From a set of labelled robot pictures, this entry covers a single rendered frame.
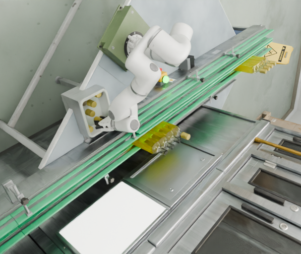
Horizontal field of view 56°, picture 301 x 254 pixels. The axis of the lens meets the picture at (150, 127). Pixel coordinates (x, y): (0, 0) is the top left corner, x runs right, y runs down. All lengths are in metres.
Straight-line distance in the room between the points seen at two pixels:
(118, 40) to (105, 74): 0.21
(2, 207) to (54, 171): 0.27
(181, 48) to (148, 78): 0.16
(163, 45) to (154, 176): 0.76
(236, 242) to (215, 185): 0.32
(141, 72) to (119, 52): 0.46
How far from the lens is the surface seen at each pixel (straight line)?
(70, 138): 1.56
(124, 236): 1.34
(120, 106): 1.18
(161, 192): 1.48
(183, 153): 1.69
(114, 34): 1.50
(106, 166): 1.55
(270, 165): 1.71
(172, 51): 1.07
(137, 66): 1.07
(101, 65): 1.56
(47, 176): 1.47
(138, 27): 1.59
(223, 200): 1.49
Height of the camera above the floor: 1.96
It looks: 38 degrees down
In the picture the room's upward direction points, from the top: 112 degrees clockwise
